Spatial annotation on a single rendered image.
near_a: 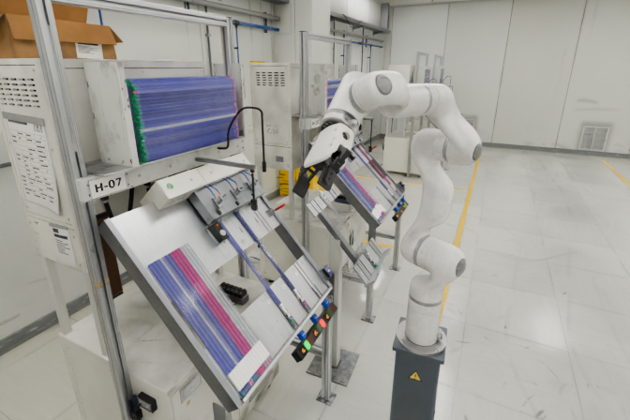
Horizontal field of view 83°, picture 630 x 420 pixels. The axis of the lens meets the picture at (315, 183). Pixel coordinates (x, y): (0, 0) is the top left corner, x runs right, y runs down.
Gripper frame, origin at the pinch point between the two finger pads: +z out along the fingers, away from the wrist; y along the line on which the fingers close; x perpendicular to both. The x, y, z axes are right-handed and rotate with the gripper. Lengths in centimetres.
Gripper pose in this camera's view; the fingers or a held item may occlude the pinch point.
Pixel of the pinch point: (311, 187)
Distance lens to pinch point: 73.8
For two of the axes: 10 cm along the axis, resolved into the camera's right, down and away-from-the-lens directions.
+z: -3.7, 8.1, -4.5
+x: -7.3, -5.5, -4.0
